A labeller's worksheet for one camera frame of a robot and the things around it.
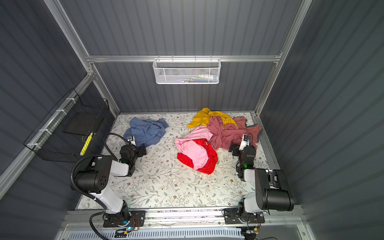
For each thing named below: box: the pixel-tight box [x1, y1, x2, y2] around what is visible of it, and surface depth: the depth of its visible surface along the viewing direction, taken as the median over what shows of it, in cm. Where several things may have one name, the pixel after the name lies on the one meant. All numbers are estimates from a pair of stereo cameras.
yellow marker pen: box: [79, 132, 94, 156], surface depth 70 cm
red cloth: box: [177, 138, 219, 175], surface depth 93 cm
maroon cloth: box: [207, 116, 262, 150], surface depth 102 cm
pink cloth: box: [175, 126, 213, 170], surface depth 93 cm
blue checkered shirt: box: [123, 117, 170, 147], surface depth 103 cm
